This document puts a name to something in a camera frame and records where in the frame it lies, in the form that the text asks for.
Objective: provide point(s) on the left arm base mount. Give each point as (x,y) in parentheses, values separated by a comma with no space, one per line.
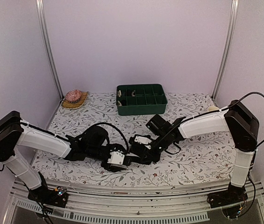
(53,197)

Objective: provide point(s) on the right aluminium frame post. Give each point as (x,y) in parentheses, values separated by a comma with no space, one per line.
(226,49)

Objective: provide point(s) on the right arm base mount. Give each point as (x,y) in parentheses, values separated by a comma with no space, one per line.
(226,197)

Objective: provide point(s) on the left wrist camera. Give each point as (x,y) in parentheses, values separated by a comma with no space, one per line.
(116,158)

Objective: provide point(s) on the pink patterned ball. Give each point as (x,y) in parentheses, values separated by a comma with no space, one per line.
(73,95)

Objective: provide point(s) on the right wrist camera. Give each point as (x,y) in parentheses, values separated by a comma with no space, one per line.
(142,140)

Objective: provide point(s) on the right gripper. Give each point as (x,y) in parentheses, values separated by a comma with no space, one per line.
(156,157)

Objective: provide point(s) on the front aluminium rail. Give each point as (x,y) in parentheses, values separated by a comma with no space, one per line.
(94,204)

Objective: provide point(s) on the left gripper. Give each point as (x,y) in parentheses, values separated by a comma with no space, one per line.
(112,168)

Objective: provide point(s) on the aluminium frame post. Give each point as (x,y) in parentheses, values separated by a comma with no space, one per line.
(226,49)
(47,45)

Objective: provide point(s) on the green divided storage box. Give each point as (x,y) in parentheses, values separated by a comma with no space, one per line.
(149,99)

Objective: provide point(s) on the black white-banded underwear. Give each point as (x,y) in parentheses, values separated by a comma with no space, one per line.
(139,154)

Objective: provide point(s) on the cream cup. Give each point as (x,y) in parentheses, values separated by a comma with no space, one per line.
(213,108)

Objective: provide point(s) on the left aluminium frame post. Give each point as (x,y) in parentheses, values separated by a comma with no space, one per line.
(47,45)

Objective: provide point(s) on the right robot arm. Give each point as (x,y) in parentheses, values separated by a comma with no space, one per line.
(235,119)

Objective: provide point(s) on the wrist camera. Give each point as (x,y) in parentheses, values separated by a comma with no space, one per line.
(142,140)
(116,158)

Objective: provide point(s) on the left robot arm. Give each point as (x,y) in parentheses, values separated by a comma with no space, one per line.
(93,143)

